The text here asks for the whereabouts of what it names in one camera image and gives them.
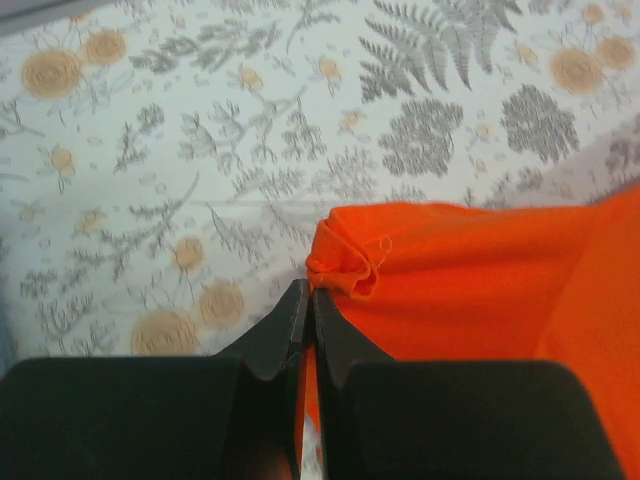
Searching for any orange t shirt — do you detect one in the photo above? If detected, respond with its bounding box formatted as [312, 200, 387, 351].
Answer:
[306, 188, 639, 479]

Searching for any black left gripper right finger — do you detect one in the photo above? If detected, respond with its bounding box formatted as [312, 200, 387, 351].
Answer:
[313, 289, 624, 479]

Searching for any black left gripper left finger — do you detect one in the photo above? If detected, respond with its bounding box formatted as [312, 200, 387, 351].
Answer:
[1, 279, 310, 479]

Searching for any floral table mat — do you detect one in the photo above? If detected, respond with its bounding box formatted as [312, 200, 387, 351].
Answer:
[1, 1, 639, 357]

